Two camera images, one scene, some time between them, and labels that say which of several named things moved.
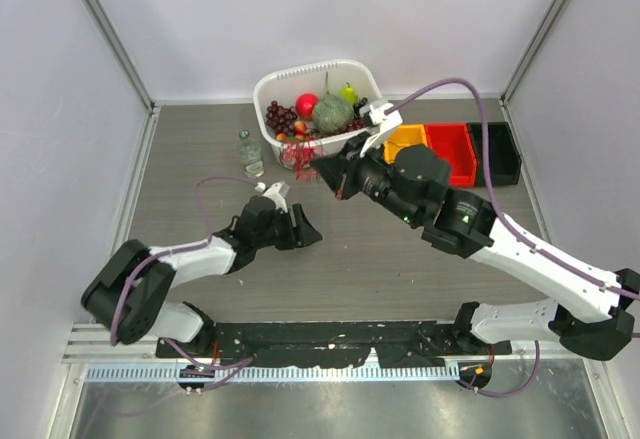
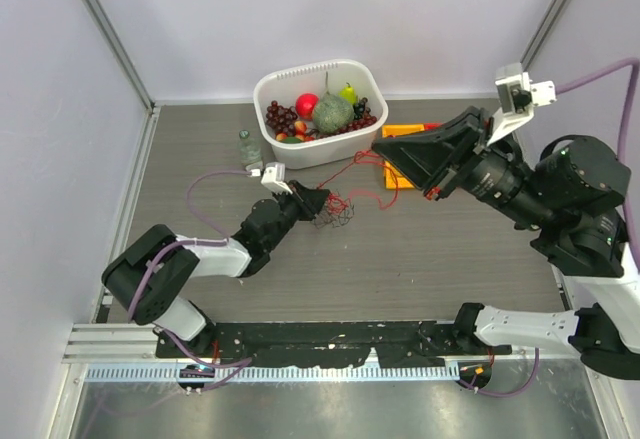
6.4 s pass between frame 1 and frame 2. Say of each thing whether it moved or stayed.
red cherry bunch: stayed
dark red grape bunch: stayed
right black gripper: moved
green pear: stayed
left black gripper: moved
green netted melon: stayed
